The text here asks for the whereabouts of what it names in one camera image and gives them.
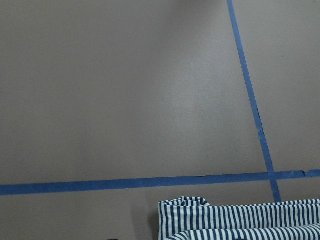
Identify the brown table mat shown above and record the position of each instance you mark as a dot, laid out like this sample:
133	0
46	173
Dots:
109	106

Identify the navy white striped polo shirt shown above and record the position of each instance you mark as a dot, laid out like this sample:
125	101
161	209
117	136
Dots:
193	218

